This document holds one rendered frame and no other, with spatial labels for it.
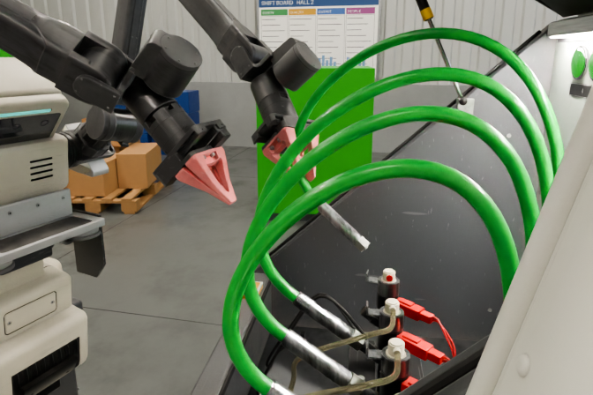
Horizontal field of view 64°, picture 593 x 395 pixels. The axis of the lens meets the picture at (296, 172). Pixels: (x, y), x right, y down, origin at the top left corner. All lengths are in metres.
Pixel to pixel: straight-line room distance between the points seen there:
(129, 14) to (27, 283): 0.64
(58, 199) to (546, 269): 1.04
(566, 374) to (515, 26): 7.02
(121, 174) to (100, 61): 4.20
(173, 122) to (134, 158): 4.13
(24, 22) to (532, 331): 0.60
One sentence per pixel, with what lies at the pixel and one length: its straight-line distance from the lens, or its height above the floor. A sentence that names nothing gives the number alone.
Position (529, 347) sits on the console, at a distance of 0.23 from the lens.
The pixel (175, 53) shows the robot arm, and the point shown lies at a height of 1.39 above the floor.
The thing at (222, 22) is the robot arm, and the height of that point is 1.45.
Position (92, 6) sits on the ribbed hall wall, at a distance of 8.63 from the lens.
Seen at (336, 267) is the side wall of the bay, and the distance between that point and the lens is 0.99.
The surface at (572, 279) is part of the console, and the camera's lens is 0.21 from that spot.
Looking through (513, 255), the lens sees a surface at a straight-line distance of 0.38.
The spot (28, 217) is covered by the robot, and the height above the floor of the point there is 1.06.
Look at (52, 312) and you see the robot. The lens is 1.27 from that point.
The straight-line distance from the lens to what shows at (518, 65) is 0.62.
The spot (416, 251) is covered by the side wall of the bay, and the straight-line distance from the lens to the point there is 0.97.
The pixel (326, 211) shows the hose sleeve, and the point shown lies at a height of 1.16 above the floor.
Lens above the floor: 1.39
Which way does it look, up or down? 14 degrees down
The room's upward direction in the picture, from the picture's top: straight up
